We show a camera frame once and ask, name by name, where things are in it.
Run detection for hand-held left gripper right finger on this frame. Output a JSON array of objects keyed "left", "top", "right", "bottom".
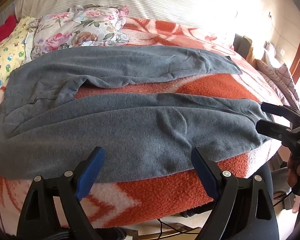
[{"left": 191, "top": 147, "right": 280, "bottom": 240}]

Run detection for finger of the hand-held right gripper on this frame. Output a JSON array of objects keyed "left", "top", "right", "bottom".
[
  {"left": 256, "top": 119, "right": 300, "bottom": 140},
  {"left": 261, "top": 102, "right": 300, "bottom": 128}
]

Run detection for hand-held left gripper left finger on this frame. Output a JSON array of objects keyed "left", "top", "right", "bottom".
[{"left": 16, "top": 146, "right": 105, "bottom": 240}]

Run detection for grey fleece pants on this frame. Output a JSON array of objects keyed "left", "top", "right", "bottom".
[{"left": 0, "top": 45, "right": 273, "bottom": 183}]

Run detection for person's right hand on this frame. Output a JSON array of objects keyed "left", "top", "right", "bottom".
[{"left": 287, "top": 155, "right": 300, "bottom": 189}]

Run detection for checked cushion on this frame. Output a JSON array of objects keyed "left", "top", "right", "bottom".
[{"left": 255, "top": 42, "right": 300, "bottom": 112}]

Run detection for orange and white blanket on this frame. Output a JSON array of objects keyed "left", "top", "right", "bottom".
[{"left": 0, "top": 17, "right": 285, "bottom": 230}]

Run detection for dark chair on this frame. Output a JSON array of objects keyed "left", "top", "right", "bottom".
[{"left": 234, "top": 34, "right": 253, "bottom": 64}]

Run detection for yellow cartoon print pillow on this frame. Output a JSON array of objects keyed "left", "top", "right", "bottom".
[{"left": 0, "top": 16, "right": 38, "bottom": 100}]

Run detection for floral pillow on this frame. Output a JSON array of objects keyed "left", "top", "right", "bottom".
[{"left": 30, "top": 4, "right": 131, "bottom": 60}]

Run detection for red pillow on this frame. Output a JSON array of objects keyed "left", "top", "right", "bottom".
[{"left": 0, "top": 15, "right": 18, "bottom": 48}]

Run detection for black cable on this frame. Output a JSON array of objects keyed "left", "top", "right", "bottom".
[{"left": 156, "top": 217, "right": 203, "bottom": 238}]

